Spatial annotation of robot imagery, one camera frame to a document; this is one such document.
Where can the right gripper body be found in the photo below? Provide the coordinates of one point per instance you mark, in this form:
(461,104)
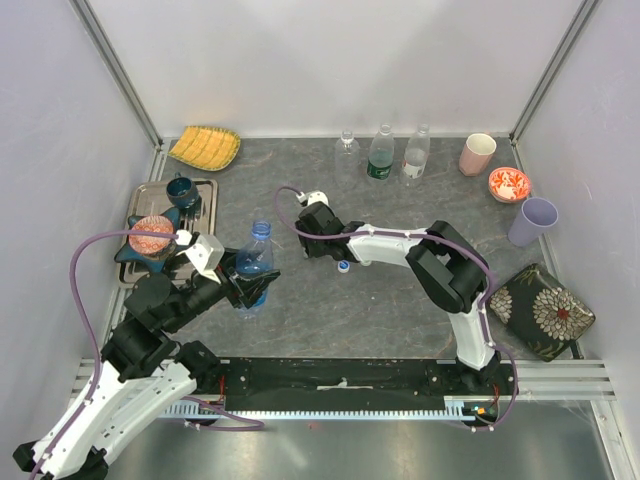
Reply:
(314,246)

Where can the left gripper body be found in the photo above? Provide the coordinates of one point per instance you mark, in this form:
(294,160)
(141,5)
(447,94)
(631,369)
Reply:
(228,285)

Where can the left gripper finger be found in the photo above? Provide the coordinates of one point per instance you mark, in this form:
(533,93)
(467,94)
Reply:
(227,263)
(252,287)

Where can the blue label bottle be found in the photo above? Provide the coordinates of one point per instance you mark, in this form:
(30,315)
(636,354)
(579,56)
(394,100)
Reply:
(256,257)

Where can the blue white Pocari cap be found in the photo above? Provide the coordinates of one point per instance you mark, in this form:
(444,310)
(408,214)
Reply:
(343,266)

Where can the clear bottle blue-white cap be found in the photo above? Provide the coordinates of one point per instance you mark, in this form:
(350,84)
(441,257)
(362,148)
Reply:
(346,159)

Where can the green label bottle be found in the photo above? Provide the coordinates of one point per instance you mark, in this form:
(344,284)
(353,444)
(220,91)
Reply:
(381,154)

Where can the red label clear bottle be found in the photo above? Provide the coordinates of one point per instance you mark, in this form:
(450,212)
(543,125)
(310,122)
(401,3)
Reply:
(416,156)

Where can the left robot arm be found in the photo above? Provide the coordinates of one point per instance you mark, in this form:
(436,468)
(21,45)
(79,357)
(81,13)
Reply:
(141,371)

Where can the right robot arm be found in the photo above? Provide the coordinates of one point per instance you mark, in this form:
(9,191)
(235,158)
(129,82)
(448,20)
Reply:
(453,275)

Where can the blue star plate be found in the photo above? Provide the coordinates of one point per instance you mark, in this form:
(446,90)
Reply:
(126,253)

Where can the dark blue teacup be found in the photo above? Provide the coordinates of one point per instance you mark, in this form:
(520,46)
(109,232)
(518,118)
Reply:
(182,192)

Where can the orange patterned bowl left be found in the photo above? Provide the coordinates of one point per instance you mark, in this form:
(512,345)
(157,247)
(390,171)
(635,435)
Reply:
(151,246)

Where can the orange patterned bowl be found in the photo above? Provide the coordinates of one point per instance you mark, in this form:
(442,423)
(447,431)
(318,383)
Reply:
(509,185)
(151,246)

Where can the black base bar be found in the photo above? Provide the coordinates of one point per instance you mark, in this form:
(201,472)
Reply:
(245,383)

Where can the metal tray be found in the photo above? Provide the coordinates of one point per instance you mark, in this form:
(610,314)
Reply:
(150,199)

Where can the yellow woven plate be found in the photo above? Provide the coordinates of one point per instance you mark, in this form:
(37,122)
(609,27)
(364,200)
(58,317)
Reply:
(206,148)

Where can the pink cup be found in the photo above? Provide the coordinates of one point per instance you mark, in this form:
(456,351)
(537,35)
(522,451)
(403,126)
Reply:
(477,153)

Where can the orange patterned bowl right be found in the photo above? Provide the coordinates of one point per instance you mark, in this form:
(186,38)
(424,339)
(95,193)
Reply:
(509,185)

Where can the purple cup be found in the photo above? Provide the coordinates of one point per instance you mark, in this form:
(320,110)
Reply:
(535,217)

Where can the dark patterned pouch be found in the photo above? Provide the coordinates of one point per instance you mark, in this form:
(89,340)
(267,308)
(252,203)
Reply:
(541,312)

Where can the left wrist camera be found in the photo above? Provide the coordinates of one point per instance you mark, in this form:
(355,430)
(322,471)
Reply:
(203,251)

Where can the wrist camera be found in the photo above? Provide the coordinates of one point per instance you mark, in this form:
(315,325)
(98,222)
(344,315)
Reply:
(308,198)
(203,251)

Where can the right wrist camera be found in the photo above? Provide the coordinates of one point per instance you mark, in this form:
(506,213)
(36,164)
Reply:
(308,198)

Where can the slotted cable duct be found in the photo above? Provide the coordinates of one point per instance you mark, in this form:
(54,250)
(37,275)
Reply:
(453,410)

